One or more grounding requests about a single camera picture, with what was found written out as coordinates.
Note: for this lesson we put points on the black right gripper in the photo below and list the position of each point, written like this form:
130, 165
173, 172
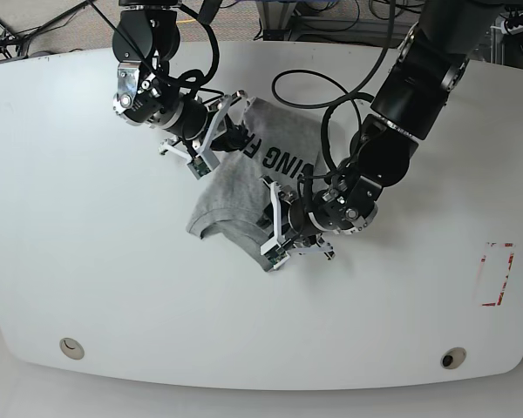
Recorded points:
193, 118

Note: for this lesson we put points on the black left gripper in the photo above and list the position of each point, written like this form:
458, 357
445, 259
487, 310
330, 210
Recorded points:
300, 224

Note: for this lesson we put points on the grey T-shirt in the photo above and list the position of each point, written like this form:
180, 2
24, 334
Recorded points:
280, 144

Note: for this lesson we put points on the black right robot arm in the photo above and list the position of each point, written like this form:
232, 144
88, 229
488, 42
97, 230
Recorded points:
144, 42

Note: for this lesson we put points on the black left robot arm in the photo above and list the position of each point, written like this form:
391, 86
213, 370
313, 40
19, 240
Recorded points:
431, 61

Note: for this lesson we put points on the red tape rectangle marking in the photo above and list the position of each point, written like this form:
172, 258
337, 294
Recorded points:
494, 271

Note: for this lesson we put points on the black tripod stand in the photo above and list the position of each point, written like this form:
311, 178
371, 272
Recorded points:
17, 43

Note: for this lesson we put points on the white power strip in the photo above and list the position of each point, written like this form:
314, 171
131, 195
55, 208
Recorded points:
512, 23

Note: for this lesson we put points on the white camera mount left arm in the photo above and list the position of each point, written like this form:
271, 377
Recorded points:
279, 248

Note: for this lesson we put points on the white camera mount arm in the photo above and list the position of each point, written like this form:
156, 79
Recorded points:
279, 248
199, 154

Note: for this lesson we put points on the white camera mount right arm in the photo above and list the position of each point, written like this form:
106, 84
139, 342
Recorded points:
199, 154

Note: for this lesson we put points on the aluminium frame post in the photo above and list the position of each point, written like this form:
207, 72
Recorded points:
274, 17

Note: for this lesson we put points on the right table cable grommet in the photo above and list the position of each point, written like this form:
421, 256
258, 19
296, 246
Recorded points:
453, 358

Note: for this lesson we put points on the table cable grommet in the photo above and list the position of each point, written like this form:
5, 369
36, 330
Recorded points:
453, 358
72, 349

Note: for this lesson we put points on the left table cable grommet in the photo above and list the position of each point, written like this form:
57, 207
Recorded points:
72, 349

